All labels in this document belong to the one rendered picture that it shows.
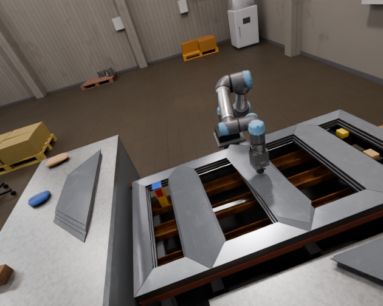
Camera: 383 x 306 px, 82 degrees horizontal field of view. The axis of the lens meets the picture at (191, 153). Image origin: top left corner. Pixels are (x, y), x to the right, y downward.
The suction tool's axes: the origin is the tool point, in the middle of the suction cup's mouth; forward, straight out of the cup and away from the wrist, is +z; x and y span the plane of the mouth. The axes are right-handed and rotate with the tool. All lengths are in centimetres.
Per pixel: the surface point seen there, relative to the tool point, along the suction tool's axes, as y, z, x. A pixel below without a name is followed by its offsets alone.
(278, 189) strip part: 2.3, 2.4, -14.4
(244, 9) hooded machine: 288, -15, 591
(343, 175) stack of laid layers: 35.5, 4.3, -20.2
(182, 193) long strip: -45.7, 2.4, 7.8
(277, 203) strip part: -3.5, 2.4, -22.2
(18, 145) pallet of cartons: -286, 47, 310
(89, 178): -93, -19, 25
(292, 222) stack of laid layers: -3.6, 2.5, -34.1
